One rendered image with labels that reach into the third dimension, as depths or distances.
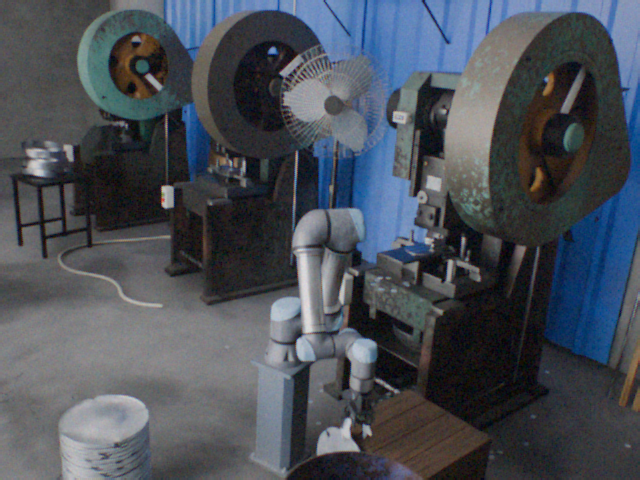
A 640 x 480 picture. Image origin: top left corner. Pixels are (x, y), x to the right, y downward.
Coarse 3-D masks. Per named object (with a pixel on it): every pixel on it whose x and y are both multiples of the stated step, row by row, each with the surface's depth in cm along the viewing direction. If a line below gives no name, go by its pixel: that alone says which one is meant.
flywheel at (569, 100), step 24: (552, 72) 215; (576, 72) 224; (552, 96) 218; (576, 96) 228; (528, 120) 213; (552, 120) 211; (576, 120) 211; (528, 144) 217; (552, 144) 210; (576, 144) 212; (528, 168) 221; (552, 168) 232; (576, 168) 239; (528, 192) 226; (552, 192) 237
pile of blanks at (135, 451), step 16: (144, 432) 206; (64, 448) 199; (80, 448) 195; (96, 448) 195; (112, 448) 196; (128, 448) 200; (144, 448) 207; (64, 464) 203; (80, 464) 197; (96, 464) 196; (112, 464) 198; (128, 464) 202; (144, 464) 209
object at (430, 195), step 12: (432, 156) 252; (444, 156) 252; (432, 168) 252; (444, 168) 246; (432, 180) 253; (420, 192) 257; (432, 192) 254; (420, 204) 256; (432, 204) 255; (420, 216) 257; (432, 216) 252; (444, 216) 251; (456, 216) 256; (444, 228) 253
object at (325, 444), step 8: (336, 432) 207; (320, 440) 216; (328, 440) 212; (336, 440) 208; (352, 440) 199; (320, 448) 216; (328, 448) 212; (336, 448) 208; (344, 448) 204; (352, 448) 200
